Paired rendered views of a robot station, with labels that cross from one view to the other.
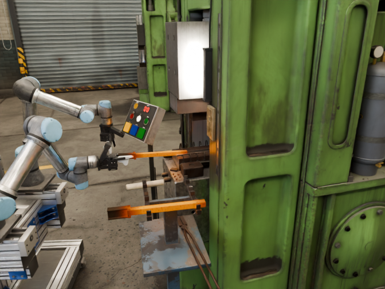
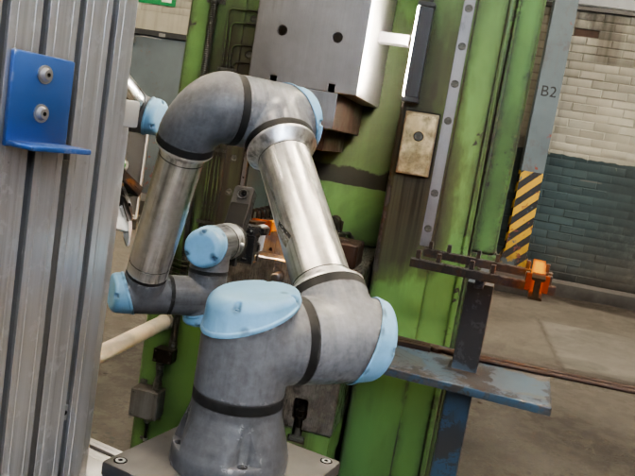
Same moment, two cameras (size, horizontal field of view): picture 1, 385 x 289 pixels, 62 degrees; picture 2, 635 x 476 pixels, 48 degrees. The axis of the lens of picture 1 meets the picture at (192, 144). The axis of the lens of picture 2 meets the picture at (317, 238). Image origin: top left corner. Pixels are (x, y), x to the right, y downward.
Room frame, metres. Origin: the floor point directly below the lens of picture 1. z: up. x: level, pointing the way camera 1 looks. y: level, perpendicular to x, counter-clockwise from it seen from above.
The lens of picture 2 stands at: (0.90, 1.77, 1.24)
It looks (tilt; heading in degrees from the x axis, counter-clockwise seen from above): 8 degrees down; 297
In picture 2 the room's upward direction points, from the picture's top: 9 degrees clockwise
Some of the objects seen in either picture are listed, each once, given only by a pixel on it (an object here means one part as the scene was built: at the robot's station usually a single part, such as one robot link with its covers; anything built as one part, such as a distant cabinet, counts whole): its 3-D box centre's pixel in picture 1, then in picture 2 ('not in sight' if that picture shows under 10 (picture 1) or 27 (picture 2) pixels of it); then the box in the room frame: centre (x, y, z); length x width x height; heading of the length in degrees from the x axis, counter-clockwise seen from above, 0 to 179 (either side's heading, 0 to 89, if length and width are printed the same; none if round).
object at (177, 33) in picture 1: (209, 58); (344, 27); (1.88, -0.10, 1.56); 0.42 x 0.39 x 0.40; 106
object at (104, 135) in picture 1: (107, 132); not in sight; (2.06, 0.58, 1.07); 0.09 x 0.08 x 0.12; 92
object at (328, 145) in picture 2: (213, 112); (322, 139); (1.91, -0.14, 1.24); 0.30 x 0.07 x 0.06; 106
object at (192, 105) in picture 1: (206, 100); (316, 111); (1.92, -0.09, 1.32); 0.42 x 0.20 x 0.10; 106
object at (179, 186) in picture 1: (210, 194); (300, 319); (1.87, -0.12, 0.69); 0.56 x 0.38 x 0.45; 106
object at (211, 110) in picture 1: (211, 122); (417, 144); (1.60, -0.10, 1.27); 0.09 x 0.02 x 0.17; 16
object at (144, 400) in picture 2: not in sight; (147, 400); (2.24, 0.09, 0.36); 0.09 x 0.07 x 0.12; 16
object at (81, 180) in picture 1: (79, 178); (197, 296); (1.69, 0.67, 0.91); 0.11 x 0.08 x 0.11; 58
